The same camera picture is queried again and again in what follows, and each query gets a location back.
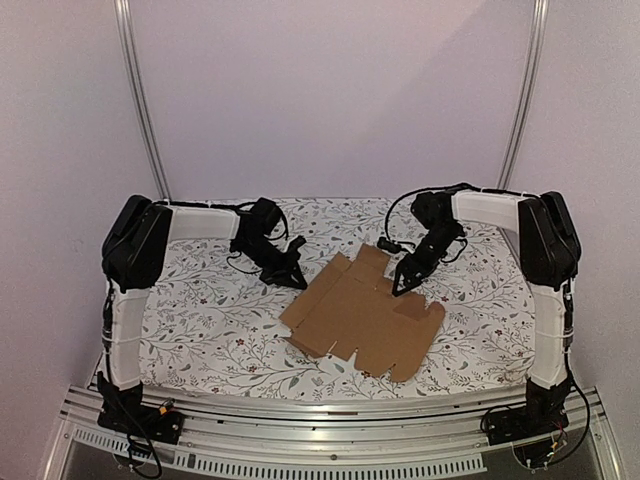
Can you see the right aluminium frame post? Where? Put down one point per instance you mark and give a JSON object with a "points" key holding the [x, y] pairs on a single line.
{"points": [[526, 93]]}

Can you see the left aluminium frame post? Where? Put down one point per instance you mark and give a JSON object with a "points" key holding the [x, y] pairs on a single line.
{"points": [[126, 32]]}

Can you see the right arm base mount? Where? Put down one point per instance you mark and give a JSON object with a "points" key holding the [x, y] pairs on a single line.
{"points": [[542, 435]]}

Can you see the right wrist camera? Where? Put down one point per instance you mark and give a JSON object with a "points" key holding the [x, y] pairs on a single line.
{"points": [[389, 246]]}

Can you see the aluminium frame post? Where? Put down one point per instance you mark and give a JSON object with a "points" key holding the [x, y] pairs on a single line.
{"points": [[526, 93], [126, 32]]}

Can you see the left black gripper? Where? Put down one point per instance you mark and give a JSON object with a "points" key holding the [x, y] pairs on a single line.
{"points": [[282, 276]]}

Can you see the brown cardboard box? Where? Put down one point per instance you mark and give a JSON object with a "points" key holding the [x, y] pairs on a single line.
{"points": [[348, 311]]}

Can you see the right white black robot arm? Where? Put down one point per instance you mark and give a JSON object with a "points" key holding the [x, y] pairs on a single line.
{"points": [[549, 253]]}

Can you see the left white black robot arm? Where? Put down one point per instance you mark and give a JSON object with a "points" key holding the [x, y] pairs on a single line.
{"points": [[133, 256]]}

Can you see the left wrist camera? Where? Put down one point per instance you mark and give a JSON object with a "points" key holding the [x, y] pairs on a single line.
{"points": [[295, 244]]}

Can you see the aluminium front rail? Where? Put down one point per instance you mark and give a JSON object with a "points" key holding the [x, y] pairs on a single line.
{"points": [[419, 438]]}

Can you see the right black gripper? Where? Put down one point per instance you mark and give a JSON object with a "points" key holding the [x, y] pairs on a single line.
{"points": [[414, 264]]}

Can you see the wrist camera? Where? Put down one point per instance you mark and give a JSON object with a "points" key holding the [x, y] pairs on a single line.
{"points": [[295, 244], [389, 246]]}

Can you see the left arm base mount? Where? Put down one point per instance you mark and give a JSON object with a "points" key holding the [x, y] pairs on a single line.
{"points": [[129, 416]]}

